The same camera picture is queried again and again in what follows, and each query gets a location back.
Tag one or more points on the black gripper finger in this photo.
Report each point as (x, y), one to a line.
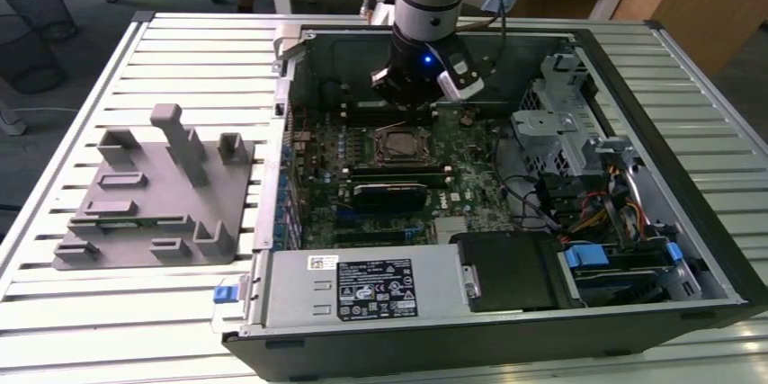
(434, 104)
(385, 80)

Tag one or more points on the silver CPU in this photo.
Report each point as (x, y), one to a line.
(403, 144)

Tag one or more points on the CPU socket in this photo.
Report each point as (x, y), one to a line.
(374, 159)

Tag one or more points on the silver coin cell battery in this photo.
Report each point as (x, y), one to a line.
(465, 119)

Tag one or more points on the black RAM slot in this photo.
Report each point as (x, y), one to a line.
(397, 180)
(357, 111)
(397, 167)
(397, 175)
(397, 172)
(357, 117)
(357, 106)

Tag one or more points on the silver perforated drive cage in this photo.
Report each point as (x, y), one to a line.
(541, 130)

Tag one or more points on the green motherboard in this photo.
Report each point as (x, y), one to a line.
(481, 186)

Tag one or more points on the black graphics card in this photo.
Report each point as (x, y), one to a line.
(390, 197)

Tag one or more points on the silver chipset heatsink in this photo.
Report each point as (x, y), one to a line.
(450, 226)

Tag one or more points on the blue expansion card clip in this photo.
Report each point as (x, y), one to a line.
(285, 197)
(285, 214)
(282, 232)
(283, 179)

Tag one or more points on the black expansion slot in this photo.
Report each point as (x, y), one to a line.
(366, 237)

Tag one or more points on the hard disk in blue carrier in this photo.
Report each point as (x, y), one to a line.
(583, 258)

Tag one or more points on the silver metal support bar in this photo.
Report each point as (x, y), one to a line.
(651, 204)

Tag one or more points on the grey parts rack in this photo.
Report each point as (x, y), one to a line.
(150, 177)

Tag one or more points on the silver power supply with label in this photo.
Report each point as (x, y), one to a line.
(289, 289)

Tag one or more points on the green RAM stick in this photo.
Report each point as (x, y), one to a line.
(145, 222)

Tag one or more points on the wooden cabinet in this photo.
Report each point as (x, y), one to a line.
(714, 6)

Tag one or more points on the blue plastic latch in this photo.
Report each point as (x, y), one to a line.
(225, 294)

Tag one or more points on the black open PC case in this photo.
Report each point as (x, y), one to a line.
(421, 357)

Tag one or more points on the black mesh waste bin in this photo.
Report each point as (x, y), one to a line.
(42, 11)
(30, 60)

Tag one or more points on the black and white depth camera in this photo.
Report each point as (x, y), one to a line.
(465, 87)

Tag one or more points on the white box camera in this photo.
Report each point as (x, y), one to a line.
(383, 14)

